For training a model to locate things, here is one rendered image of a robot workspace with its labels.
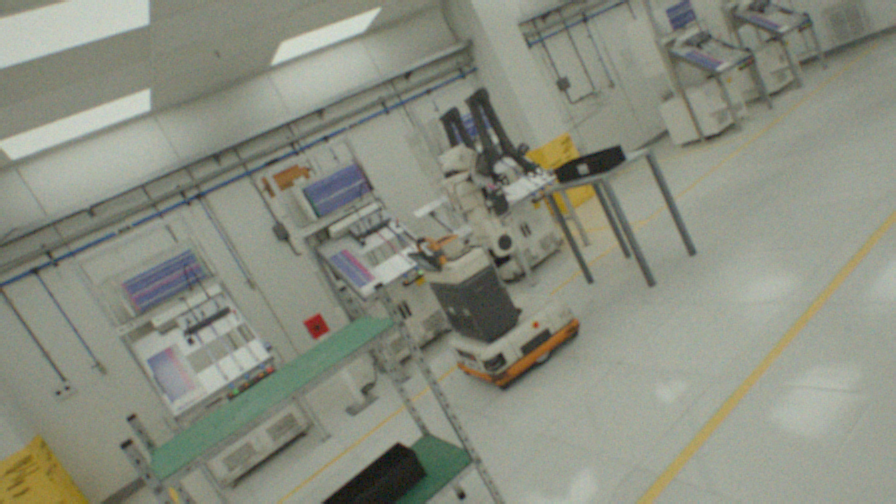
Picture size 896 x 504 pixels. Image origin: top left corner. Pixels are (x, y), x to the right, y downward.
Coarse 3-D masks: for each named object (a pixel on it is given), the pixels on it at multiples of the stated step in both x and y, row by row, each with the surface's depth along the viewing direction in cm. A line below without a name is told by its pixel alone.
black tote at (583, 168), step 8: (600, 152) 383; (608, 152) 360; (616, 152) 363; (576, 160) 410; (584, 160) 375; (592, 160) 368; (600, 160) 361; (608, 160) 360; (616, 160) 363; (624, 160) 365; (560, 168) 402; (568, 168) 394; (576, 168) 387; (584, 168) 379; (592, 168) 372; (600, 168) 365; (608, 168) 360; (560, 176) 407; (568, 176) 399; (576, 176) 391; (584, 176) 384
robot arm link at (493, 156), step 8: (480, 88) 329; (472, 96) 327; (480, 96) 329; (472, 104) 328; (472, 112) 330; (480, 112) 330; (480, 120) 330; (480, 128) 330; (480, 136) 332; (488, 136) 332; (488, 144) 331; (488, 152) 331; (496, 152) 331; (488, 160) 331; (496, 160) 331
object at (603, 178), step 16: (656, 160) 368; (592, 176) 370; (608, 176) 352; (656, 176) 369; (544, 192) 414; (608, 192) 353; (608, 208) 433; (672, 208) 372; (560, 224) 418; (624, 224) 356; (624, 240) 438; (688, 240) 377; (576, 256) 422; (640, 256) 361
